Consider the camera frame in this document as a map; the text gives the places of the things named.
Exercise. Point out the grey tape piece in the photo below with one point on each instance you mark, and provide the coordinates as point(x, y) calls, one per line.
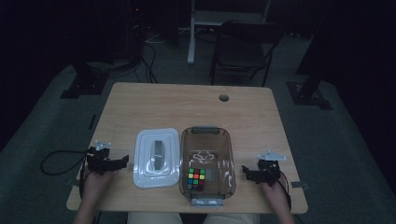
point(74, 183)
point(300, 185)

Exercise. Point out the black stand base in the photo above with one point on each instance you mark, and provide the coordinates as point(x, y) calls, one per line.
point(87, 84)
point(306, 98)

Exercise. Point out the person's right hand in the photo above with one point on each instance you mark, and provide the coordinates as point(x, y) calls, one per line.
point(277, 194)

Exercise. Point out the clear plastic container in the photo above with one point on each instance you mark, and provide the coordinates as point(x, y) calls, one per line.
point(218, 149)

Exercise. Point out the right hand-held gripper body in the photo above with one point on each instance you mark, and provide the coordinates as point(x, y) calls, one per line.
point(267, 171)

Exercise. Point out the person's left hand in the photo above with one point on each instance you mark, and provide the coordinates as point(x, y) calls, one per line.
point(95, 185)

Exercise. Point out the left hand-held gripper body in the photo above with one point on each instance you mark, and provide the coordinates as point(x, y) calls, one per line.
point(98, 160)

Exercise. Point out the colourful puzzle cube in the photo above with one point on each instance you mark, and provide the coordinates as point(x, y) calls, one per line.
point(196, 179)

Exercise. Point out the white container lid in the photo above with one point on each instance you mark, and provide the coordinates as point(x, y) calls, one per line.
point(146, 174)

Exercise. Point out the white metal desk frame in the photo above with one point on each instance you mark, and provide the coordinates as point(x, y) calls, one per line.
point(190, 46)

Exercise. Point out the black folding chair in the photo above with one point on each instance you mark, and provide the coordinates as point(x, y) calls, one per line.
point(239, 53)

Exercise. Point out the dark equipment rack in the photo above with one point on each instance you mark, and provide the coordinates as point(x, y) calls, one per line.
point(135, 31)

